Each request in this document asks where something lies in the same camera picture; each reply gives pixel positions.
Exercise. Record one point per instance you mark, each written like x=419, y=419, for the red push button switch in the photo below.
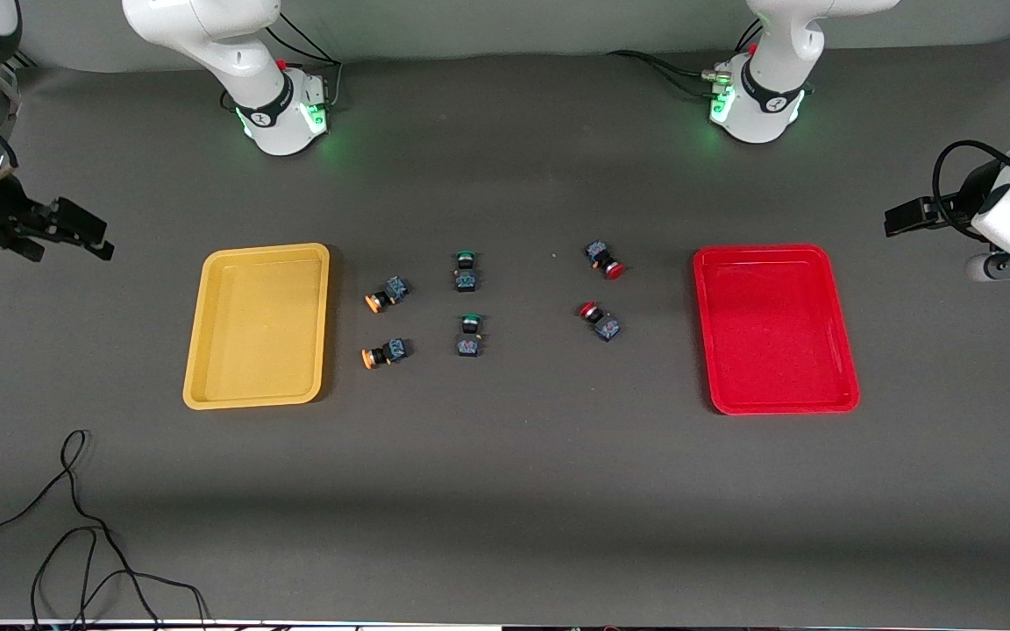
x=601, y=321
x=604, y=259

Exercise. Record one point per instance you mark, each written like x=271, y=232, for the yellow push button switch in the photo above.
x=385, y=352
x=387, y=294

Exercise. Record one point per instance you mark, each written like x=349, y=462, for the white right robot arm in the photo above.
x=268, y=114

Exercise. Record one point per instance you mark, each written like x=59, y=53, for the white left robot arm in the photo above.
x=764, y=109

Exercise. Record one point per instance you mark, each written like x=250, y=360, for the red plastic tray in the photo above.
x=772, y=329

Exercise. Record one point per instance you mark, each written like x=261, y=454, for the yellow plastic tray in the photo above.
x=259, y=326

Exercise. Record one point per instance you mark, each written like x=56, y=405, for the green push button switch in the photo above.
x=466, y=272
x=469, y=336

